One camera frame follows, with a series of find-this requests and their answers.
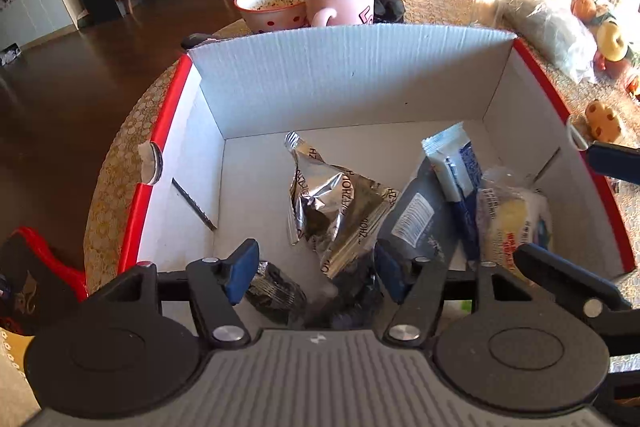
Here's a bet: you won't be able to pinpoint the black foil packet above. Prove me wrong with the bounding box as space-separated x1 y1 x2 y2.
245 259 309 326

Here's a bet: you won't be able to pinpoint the black object behind box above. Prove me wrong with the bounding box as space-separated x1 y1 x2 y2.
181 34 219 50

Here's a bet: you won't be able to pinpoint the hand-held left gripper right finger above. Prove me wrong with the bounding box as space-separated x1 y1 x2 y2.
374 243 547 349

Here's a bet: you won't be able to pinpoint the blue white packet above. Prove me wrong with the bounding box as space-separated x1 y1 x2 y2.
421 122 484 258

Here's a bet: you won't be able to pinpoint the pink dotted bowl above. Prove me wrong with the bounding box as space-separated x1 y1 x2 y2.
234 0 309 34

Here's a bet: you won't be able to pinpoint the white cabinets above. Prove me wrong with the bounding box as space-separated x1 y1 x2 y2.
0 0 77 54

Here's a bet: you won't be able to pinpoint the silver foil snack packet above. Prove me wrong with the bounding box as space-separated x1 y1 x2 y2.
285 132 399 281

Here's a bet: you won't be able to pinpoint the orange plush toys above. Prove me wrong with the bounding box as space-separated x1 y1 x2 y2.
570 0 640 102

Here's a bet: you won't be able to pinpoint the dark clear packet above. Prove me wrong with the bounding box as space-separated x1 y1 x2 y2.
304 256 387 331

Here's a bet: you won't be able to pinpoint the white red cardboard box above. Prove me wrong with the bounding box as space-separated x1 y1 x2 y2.
117 24 637 333

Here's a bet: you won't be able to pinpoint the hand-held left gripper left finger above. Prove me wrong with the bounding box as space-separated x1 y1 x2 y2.
82 238 261 349

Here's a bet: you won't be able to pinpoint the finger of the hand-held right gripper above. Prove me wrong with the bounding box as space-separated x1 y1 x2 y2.
586 141 640 184
514 243 640 356

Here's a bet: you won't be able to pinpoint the orange spotted plush toy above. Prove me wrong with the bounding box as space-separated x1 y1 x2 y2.
567 99 627 151

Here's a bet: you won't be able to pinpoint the red black bag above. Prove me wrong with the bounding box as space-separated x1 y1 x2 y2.
0 227 90 339

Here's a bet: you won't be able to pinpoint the yellow white packet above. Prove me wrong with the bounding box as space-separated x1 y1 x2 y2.
475 166 554 269

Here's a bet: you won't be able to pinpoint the clear plastic bag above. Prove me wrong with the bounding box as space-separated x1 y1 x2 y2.
500 0 599 86

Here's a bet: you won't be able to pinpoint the grey white packet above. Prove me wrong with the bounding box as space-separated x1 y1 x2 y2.
375 156 472 269

